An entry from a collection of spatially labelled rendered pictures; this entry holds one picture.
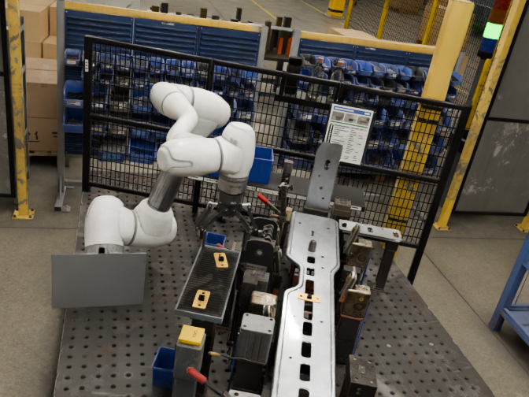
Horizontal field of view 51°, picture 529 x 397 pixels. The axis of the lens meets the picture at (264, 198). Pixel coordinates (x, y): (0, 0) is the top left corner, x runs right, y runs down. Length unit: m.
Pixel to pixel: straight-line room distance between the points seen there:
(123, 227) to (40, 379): 1.04
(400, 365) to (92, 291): 1.25
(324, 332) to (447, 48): 1.51
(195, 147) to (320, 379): 0.77
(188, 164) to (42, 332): 1.99
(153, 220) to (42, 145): 2.86
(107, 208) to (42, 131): 2.78
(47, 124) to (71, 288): 2.91
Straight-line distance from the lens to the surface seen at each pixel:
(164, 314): 2.32
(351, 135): 2.81
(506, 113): 5.03
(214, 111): 2.15
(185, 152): 1.53
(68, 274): 2.26
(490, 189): 5.31
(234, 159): 1.59
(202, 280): 1.73
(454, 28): 2.78
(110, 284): 2.29
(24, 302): 3.55
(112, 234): 2.32
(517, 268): 3.86
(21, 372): 3.12
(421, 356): 2.43
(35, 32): 6.27
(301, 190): 2.73
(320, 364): 1.77
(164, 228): 2.40
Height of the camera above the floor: 2.16
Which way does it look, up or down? 26 degrees down
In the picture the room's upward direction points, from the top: 10 degrees clockwise
